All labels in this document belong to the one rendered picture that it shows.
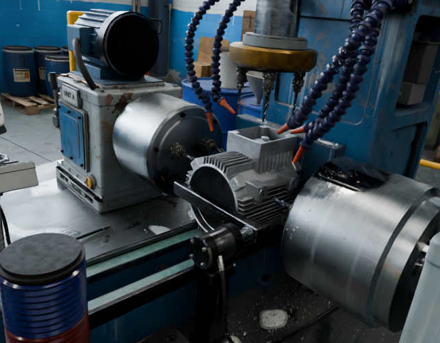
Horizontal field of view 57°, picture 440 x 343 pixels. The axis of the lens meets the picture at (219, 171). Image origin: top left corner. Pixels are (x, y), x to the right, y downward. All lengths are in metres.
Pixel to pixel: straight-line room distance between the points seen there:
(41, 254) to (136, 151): 0.72
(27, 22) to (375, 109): 6.16
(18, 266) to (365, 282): 0.47
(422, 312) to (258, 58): 0.50
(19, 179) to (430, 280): 0.73
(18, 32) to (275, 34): 6.04
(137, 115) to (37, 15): 5.85
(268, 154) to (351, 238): 0.30
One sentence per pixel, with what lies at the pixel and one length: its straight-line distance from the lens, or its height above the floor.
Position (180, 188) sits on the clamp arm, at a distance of 0.88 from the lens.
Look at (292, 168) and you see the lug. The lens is 0.91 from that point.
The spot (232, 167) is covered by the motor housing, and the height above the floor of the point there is 1.10.
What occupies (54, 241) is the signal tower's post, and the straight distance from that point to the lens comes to 0.33.
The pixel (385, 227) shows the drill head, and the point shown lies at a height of 1.12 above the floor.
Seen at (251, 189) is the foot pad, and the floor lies 1.07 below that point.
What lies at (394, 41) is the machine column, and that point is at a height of 1.36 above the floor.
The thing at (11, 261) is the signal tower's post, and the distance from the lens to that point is 0.32.
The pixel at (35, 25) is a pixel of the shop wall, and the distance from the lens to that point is 6.83.
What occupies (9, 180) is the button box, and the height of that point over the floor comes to 1.05.
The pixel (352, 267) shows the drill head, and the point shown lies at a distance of 0.64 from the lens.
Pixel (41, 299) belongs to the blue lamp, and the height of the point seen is 1.20.
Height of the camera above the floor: 1.39
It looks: 22 degrees down
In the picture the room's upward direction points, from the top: 5 degrees clockwise
